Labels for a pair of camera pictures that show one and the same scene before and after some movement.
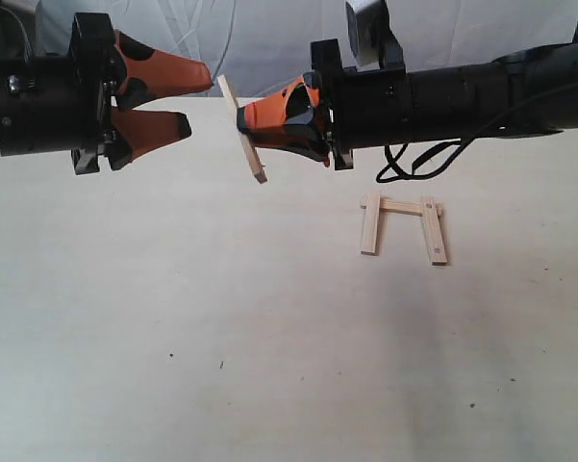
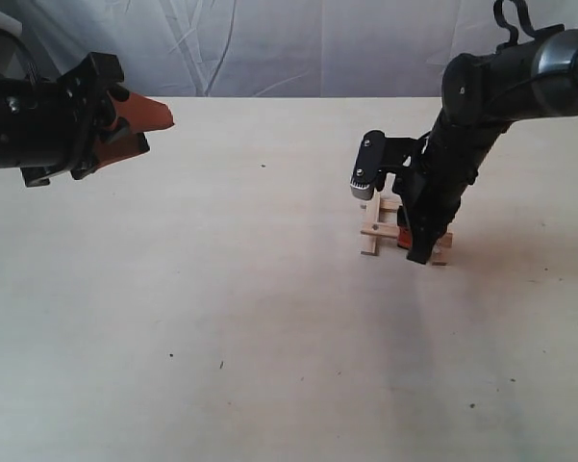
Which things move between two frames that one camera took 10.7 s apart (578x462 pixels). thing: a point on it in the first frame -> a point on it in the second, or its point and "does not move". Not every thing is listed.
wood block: [370, 206] does not move
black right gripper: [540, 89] -> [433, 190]
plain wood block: [389, 205] does not move
